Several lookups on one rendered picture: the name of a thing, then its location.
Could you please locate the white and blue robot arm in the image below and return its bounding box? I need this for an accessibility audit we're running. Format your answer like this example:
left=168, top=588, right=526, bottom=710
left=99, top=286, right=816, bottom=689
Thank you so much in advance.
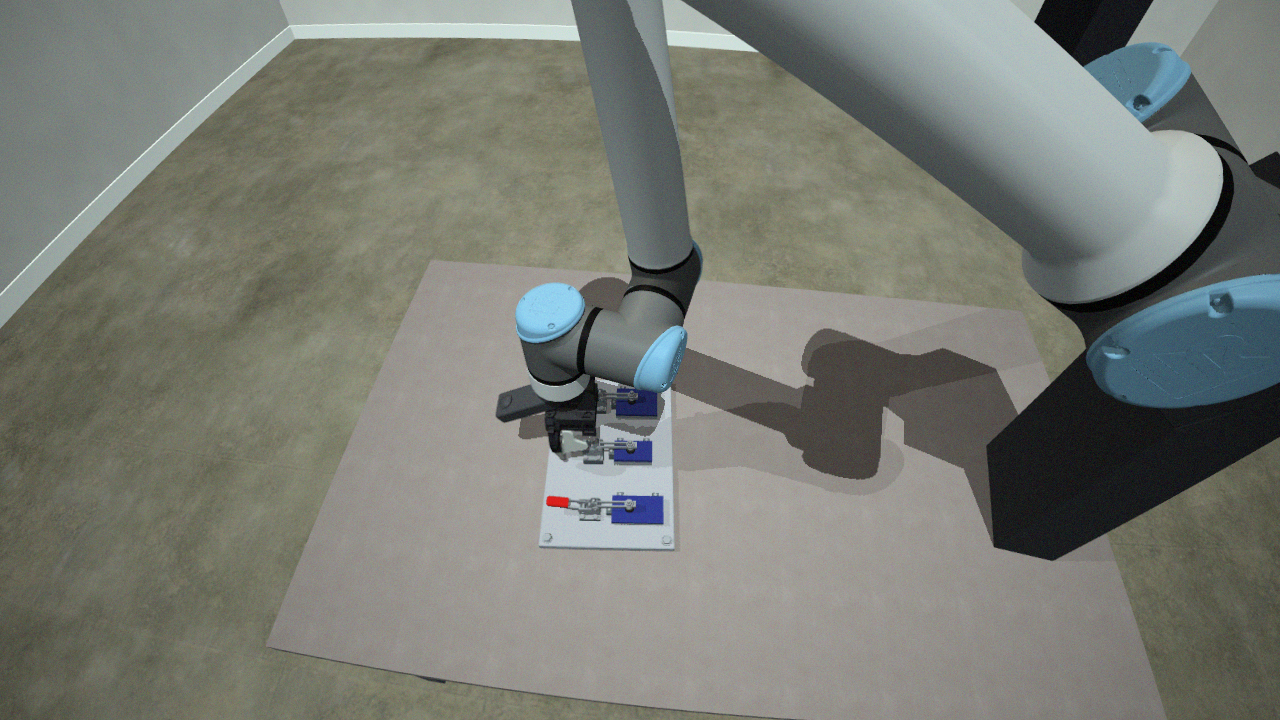
left=495, top=0, right=1280, bottom=423

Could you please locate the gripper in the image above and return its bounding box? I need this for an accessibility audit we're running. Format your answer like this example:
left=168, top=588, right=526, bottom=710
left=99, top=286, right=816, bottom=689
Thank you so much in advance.
left=545, top=375, right=599, bottom=460

